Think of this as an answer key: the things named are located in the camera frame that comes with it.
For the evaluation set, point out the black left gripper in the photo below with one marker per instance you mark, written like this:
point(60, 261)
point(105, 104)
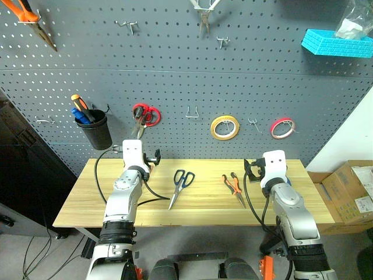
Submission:
point(149, 163)

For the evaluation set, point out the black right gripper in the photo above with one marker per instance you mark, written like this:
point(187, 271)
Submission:
point(257, 170)

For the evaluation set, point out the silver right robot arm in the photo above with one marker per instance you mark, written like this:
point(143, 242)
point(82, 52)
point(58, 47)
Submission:
point(294, 210)

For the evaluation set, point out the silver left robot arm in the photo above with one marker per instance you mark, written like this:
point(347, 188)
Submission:
point(122, 201)

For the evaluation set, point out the grey pegboard wall panel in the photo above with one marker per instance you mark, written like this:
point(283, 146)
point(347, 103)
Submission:
point(175, 73)

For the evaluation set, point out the orange and black needle-nose pliers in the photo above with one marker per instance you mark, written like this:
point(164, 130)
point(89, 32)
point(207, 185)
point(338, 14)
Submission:
point(234, 189)

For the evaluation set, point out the black and blue scissors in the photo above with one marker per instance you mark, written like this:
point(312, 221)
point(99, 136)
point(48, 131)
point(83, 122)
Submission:
point(179, 187)

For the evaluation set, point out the red tape roll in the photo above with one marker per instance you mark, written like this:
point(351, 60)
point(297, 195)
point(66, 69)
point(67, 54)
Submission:
point(274, 129)

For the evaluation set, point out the metal loop pegboard hook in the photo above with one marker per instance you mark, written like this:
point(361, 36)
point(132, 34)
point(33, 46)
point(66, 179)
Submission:
point(192, 117)

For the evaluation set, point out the yellow tape roll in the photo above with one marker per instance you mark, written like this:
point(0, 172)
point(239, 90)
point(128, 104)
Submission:
point(214, 129)

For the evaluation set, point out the black plastic cup holder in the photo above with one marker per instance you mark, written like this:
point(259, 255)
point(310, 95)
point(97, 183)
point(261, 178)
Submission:
point(96, 134)

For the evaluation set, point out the brown cardboard box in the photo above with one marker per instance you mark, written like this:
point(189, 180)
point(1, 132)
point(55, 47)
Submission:
point(344, 186)

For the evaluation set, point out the orange plastic part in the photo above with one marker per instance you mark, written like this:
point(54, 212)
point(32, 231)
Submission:
point(267, 266)

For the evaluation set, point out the dark rounded shape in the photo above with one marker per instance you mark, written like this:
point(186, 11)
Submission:
point(239, 269)
point(163, 269)

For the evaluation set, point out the black flat bar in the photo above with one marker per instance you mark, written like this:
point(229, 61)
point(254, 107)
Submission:
point(198, 256)

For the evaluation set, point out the grey table leg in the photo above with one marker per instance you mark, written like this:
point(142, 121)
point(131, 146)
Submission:
point(87, 233)

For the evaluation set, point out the black cabinet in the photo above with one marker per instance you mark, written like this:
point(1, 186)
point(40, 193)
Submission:
point(29, 175)

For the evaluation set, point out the black rounded object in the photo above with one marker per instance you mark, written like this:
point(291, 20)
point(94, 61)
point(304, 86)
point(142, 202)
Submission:
point(366, 264)

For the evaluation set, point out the cyan brick-pattern basket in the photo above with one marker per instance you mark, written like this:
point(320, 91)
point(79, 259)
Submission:
point(335, 46)

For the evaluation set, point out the clear plastic bag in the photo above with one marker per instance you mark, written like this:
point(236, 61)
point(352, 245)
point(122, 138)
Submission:
point(351, 26)

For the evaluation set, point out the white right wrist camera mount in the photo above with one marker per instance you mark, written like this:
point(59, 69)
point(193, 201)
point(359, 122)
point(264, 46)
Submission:
point(275, 166)

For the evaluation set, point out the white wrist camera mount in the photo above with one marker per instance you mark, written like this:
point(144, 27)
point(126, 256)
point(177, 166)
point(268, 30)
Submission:
point(275, 166)
point(132, 154)

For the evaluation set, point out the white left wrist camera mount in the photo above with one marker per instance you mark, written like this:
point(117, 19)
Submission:
point(132, 154)

